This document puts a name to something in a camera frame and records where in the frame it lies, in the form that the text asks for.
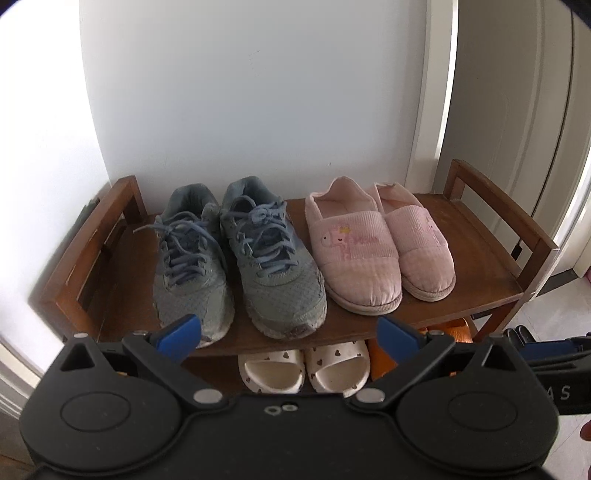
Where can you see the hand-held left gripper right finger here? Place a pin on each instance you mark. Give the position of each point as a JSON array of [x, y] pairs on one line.
[[397, 339]]

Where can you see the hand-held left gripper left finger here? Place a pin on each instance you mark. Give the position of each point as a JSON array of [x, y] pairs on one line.
[[182, 337]]

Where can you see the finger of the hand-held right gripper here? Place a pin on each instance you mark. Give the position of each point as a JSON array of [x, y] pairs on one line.
[[558, 362], [554, 347]]

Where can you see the grey lace-up sneaker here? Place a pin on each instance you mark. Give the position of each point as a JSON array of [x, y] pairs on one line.
[[277, 277], [194, 277]]

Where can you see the cream heart-print slide sandal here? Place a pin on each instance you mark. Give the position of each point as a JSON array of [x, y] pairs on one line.
[[272, 369], [337, 364]]

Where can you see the pink fabric slipper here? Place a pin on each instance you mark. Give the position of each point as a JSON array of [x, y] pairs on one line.
[[425, 249], [355, 258]]

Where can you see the brown wooden shoe rack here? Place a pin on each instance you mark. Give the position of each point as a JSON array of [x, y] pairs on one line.
[[480, 258]]

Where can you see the person's right hand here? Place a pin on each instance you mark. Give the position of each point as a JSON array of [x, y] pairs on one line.
[[586, 430]]

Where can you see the white door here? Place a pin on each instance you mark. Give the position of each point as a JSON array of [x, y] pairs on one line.
[[508, 115]]

